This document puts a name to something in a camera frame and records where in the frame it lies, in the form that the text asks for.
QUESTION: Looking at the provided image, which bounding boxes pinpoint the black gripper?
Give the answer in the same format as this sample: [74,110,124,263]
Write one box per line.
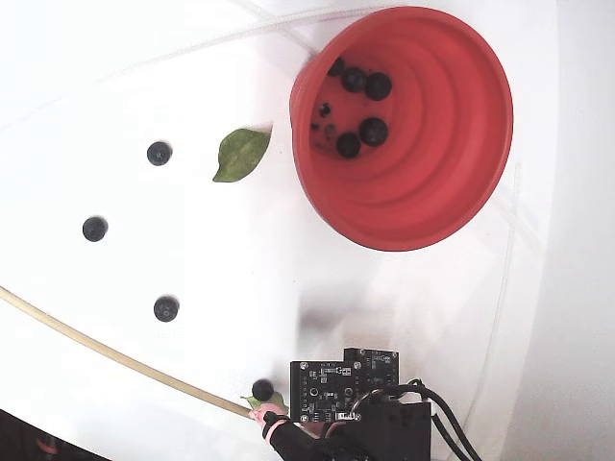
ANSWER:
[249,400,432,461]

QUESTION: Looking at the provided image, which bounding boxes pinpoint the small dark blueberry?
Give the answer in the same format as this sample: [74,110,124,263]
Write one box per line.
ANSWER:
[146,141,173,167]

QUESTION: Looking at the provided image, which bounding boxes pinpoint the red collapsible silicone cup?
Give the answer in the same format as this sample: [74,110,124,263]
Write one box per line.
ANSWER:
[289,5,514,253]

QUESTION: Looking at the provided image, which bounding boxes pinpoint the large green leaf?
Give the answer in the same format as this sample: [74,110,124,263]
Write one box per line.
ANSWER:
[239,391,290,418]

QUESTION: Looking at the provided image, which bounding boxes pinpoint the curved wooden stick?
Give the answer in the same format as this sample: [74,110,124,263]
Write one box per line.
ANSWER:
[0,285,263,422]

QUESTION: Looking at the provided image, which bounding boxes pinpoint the medium green leaf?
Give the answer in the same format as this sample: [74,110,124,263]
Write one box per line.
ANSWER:
[211,128,273,183]

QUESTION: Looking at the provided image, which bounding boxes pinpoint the black camera module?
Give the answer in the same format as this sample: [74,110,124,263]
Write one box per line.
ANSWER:
[289,358,367,426]
[342,347,401,388]

